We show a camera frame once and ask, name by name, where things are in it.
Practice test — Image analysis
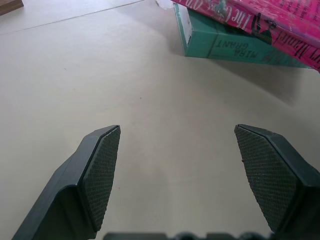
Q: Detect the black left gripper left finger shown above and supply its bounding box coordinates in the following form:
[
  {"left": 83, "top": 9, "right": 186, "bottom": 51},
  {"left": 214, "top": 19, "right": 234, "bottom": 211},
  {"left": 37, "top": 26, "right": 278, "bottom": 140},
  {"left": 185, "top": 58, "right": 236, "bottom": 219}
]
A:
[{"left": 11, "top": 124, "right": 122, "bottom": 240}]

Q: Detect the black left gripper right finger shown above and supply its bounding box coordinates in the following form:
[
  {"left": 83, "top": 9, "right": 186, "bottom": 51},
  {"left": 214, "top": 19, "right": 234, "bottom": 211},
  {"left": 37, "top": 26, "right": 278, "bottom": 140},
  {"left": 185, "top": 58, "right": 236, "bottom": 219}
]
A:
[{"left": 233, "top": 123, "right": 320, "bottom": 240}]

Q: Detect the teal hardcover book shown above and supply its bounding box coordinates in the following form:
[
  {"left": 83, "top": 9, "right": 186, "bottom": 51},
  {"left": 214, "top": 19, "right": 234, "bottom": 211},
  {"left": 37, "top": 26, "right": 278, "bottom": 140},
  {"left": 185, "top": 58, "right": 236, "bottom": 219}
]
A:
[{"left": 173, "top": 3, "right": 313, "bottom": 69}]

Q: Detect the pink paperback book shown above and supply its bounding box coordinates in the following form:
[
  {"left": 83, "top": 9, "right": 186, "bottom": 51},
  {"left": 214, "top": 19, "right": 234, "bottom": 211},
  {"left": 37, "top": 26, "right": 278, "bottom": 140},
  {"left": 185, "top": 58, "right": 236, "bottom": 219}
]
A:
[{"left": 170, "top": 0, "right": 320, "bottom": 75}]

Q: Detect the brown wooden object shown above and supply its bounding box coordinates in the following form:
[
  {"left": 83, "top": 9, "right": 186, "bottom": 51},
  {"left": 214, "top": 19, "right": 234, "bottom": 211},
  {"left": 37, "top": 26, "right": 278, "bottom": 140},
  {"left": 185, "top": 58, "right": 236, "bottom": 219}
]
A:
[{"left": 0, "top": 0, "right": 24, "bottom": 17}]

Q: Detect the white crumpled paper scrap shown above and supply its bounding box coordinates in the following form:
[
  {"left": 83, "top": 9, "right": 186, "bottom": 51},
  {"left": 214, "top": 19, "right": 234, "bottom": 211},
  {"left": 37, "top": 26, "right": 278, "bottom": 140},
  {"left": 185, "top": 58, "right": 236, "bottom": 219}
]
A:
[{"left": 154, "top": 0, "right": 176, "bottom": 11}]

